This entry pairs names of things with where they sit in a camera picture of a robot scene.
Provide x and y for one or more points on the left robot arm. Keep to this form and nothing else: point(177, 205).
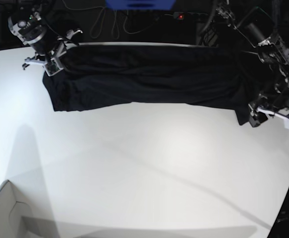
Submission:
point(261, 30)

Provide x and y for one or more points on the black power strip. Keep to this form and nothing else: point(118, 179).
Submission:
point(195, 16)

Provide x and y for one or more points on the white cardboard box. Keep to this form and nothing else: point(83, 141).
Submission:
point(11, 222)

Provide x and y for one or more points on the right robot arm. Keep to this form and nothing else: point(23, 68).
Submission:
point(29, 26)

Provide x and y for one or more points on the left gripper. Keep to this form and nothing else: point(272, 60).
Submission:
point(276, 106)

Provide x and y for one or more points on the black t-shirt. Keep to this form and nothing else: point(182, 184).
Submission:
point(101, 76)

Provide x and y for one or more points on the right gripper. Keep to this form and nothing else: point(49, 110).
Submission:
point(51, 61)

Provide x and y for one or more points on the blue plastic bin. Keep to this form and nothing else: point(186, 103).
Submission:
point(140, 4)

